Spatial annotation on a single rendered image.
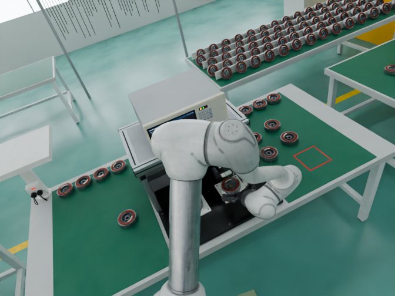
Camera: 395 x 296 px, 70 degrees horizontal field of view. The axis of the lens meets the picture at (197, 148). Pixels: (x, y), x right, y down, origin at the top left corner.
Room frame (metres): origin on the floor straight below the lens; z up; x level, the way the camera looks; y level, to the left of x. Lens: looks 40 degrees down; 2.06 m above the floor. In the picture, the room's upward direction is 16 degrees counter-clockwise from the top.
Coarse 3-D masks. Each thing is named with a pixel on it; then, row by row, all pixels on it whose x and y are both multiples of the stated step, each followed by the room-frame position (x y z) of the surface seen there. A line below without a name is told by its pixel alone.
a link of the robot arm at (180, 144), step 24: (192, 120) 0.69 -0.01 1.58; (168, 144) 0.65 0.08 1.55; (192, 144) 0.61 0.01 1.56; (168, 168) 0.62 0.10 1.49; (192, 168) 0.59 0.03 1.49; (192, 192) 0.57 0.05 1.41; (192, 216) 0.53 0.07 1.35; (192, 240) 0.49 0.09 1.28; (192, 264) 0.45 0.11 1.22; (168, 288) 0.43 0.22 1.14; (192, 288) 0.41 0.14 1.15
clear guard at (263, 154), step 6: (258, 144) 1.06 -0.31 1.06; (264, 150) 1.01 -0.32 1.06; (264, 156) 0.99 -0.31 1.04; (264, 162) 0.97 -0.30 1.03; (270, 162) 0.97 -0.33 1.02; (222, 168) 0.97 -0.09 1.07; (228, 168) 0.97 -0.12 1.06; (228, 174) 0.94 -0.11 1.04; (234, 174) 0.94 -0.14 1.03; (228, 180) 0.92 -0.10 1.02; (234, 180) 0.92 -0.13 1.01
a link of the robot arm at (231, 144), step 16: (208, 128) 0.64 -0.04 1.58; (224, 128) 0.58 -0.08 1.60; (240, 128) 0.57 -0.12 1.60; (208, 144) 0.59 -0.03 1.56; (224, 144) 0.56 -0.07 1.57; (240, 144) 0.55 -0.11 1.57; (256, 144) 0.58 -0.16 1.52; (208, 160) 0.58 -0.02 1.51; (224, 160) 0.57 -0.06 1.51; (240, 160) 0.55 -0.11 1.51; (256, 160) 0.57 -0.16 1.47
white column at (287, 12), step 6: (288, 0) 4.74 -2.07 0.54; (294, 0) 4.58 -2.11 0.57; (300, 0) 4.45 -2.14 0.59; (306, 0) 4.38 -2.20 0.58; (312, 0) 4.41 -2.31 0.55; (318, 0) 4.43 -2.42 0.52; (324, 0) 4.46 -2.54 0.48; (288, 6) 4.74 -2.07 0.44; (294, 6) 4.58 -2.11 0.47; (300, 6) 4.44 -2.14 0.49; (306, 6) 4.38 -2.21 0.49; (288, 12) 4.74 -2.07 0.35
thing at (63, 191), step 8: (120, 160) 1.59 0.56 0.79; (104, 168) 1.56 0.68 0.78; (112, 168) 1.54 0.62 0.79; (120, 168) 1.51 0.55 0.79; (88, 176) 1.52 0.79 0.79; (96, 176) 1.50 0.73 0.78; (104, 176) 1.48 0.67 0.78; (64, 184) 1.50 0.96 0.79; (80, 184) 1.46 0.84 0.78; (88, 184) 1.46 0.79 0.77; (64, 192) 1.43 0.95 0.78; (72, 192) 1.44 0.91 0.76
